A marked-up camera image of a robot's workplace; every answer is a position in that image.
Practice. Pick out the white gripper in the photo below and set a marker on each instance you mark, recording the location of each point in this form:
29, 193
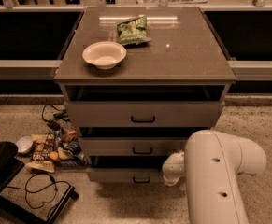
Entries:
173, 168

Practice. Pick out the grey bottom drawer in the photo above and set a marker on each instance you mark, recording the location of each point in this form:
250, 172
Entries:
136, 176

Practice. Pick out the grey drawer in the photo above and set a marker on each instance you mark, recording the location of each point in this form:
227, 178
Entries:
131, 146
144, 114
136, 176

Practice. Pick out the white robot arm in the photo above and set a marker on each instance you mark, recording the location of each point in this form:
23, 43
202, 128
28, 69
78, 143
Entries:
210, 162

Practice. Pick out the grey middle drawer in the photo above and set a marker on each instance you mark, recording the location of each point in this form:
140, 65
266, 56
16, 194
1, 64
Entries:
131, 146

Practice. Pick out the grey drawer cabinet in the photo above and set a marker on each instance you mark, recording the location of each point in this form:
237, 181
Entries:
182, 63

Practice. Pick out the grey top drawer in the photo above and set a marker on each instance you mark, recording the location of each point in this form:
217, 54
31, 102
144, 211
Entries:
144, 114

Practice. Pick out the blue snack bag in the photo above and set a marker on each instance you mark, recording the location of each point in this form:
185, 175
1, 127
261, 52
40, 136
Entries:
71, 155

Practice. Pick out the orange fruit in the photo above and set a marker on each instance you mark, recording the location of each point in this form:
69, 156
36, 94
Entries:
54, 156

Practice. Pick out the yellow chip bag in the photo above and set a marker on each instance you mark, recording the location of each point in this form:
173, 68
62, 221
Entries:
46, 166

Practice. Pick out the black power adapter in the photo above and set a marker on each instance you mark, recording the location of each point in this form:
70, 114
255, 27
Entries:
53, 125

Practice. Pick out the brown snack bag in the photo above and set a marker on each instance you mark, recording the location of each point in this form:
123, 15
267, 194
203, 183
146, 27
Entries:
44, 144

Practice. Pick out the green chip bag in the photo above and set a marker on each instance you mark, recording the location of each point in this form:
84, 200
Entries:
133, 31

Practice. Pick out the small white bowl on floor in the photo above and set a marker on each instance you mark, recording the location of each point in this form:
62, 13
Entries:
24, 144

